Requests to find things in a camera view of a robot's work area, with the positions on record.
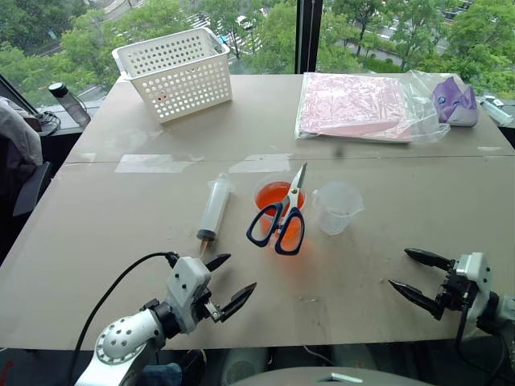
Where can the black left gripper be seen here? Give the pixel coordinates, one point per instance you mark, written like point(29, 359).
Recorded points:
point(210, 310)

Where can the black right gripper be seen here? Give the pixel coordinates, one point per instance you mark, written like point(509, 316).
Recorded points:
point(456, 291)

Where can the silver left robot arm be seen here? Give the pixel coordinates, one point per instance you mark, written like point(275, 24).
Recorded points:
point(120, 342)

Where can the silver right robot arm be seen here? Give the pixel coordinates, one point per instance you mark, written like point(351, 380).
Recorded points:
point(505, 310)

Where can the large clear plastic syringe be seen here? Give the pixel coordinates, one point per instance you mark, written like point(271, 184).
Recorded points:
point(215, 209)

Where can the cup of orange liquid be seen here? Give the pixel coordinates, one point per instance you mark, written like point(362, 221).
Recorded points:
point(270, 193)

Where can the small clear measuring cup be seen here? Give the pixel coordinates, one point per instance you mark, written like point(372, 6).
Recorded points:
point(336, 209)

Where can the clear syringe in wrapper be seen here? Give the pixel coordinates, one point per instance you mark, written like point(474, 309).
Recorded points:
point(497, 110)

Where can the dark water bottle black cap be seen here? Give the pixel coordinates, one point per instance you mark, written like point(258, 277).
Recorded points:
point(72, 104)

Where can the purple and white device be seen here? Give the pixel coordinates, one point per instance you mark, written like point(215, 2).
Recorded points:
point(454, 102)

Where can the pink paper stack in bag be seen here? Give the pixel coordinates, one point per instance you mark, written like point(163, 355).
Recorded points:
point(354, 106)

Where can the white perforated plastic basket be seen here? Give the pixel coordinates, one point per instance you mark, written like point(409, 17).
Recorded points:
point(181, 76)

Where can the chair with grey jacket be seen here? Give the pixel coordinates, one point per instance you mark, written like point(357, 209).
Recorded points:
point(18, 144)

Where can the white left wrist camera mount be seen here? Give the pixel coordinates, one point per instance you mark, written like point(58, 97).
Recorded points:
point(187, 277)

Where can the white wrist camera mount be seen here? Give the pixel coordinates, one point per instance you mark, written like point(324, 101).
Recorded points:
point(187, 277)
point(479, 273)

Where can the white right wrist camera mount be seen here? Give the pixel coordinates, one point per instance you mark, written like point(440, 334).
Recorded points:
point(479, 273)

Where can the black window frame post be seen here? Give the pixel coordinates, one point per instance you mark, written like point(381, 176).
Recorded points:
point(307, 36)

